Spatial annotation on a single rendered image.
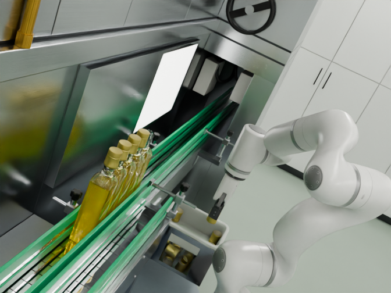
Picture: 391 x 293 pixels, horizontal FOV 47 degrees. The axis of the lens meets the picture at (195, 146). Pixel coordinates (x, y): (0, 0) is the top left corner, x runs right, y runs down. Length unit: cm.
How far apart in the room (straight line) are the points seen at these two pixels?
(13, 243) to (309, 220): 71
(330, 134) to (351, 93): 384
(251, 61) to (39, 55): 138
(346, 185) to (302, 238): 21
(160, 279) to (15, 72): 106
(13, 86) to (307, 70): 417
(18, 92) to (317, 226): 71
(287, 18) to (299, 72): 282
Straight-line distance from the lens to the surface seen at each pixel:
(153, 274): 172
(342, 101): 493
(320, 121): 112
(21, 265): 109
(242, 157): 138
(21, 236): 122
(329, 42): 484
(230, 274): 122
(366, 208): 106
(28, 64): 88
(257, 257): 124
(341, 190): 98
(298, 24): 209
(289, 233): 113
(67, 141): 116
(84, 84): 110
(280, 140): 122
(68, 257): 108
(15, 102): 94
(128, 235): 133
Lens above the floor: 184
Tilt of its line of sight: 23 degrees down
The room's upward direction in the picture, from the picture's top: 24 degrees clockwise
